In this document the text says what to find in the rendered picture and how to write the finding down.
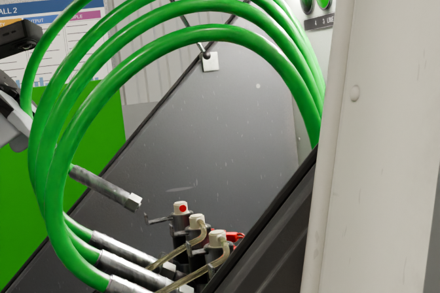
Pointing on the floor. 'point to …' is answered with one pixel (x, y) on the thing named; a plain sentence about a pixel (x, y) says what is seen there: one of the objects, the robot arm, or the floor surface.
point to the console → (378, 134)
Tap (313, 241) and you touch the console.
